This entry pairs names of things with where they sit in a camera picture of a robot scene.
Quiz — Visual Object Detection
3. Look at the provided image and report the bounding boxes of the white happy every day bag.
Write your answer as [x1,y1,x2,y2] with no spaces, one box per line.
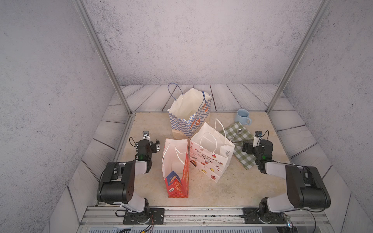
[189,122,235,183]

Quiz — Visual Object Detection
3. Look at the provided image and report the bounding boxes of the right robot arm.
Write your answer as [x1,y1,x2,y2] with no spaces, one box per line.
[242,139,331,222]

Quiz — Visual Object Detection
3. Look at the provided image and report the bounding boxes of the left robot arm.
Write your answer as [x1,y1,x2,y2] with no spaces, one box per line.
[96,139,160,216]

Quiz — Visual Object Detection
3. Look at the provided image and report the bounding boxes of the red and white paper bag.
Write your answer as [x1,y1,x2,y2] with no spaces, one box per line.
[162,138,190,198]

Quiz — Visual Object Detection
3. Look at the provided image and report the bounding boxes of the blue checkered paper bag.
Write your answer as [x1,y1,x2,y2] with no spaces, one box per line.
[167,83,212,139]

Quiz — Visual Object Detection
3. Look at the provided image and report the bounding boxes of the green checkered cloth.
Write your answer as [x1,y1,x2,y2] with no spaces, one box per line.
[220,122,255,170]

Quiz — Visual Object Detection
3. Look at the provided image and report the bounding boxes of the light blue mug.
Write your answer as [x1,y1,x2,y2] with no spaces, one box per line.
[234,109,252,125]

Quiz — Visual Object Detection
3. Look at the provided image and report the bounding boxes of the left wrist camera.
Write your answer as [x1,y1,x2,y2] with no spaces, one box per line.
[142,131,151,141]

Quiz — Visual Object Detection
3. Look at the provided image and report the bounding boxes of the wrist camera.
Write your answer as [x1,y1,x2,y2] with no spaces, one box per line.
[142,131,151,141]
[253,131,263,147]

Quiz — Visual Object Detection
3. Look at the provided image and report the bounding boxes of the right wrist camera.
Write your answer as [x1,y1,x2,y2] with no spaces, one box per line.
[253,131,263,147]

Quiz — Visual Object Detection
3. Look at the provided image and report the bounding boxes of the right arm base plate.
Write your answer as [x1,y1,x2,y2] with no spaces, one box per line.
[241,207,287,224]

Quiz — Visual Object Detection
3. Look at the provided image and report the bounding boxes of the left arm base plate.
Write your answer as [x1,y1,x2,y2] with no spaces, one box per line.
[123,208,165,225]

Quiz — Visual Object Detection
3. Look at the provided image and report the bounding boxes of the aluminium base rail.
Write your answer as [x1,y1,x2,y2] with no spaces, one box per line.
[77,206,334,233]

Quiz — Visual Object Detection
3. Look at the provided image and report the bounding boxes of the left metal frame post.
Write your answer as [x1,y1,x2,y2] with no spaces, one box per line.
[73,0,132,115]

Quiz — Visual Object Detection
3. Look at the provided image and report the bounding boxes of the metal frame post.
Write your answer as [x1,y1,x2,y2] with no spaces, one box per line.
[266,0,332,114]
[73,0,132,115]

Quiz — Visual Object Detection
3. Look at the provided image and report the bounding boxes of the right metal frame post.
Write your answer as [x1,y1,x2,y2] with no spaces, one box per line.
[266,0,332,114]

